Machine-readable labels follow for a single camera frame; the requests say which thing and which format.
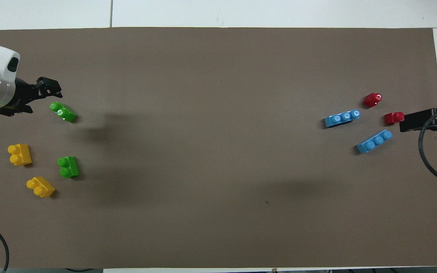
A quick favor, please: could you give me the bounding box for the yellow two-stud toy block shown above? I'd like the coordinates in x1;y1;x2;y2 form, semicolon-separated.
7;144;33;166
26;176;56;198

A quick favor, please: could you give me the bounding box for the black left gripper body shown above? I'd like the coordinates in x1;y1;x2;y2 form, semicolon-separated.
0;77;40;116

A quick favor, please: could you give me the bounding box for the brown table mat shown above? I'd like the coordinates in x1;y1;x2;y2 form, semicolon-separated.
0;27;437;269

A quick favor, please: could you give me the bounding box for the green two-stud toy block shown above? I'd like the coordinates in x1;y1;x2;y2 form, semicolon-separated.
57;156;80;179
49;101;78;123

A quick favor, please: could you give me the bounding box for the red single-stud toy block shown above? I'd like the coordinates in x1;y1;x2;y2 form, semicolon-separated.
384;111;405;125
363;92;383;108

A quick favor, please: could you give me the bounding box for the blue three-stud toy block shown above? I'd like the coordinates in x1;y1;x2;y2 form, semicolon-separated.
324;109;361;129
356;129;393;154

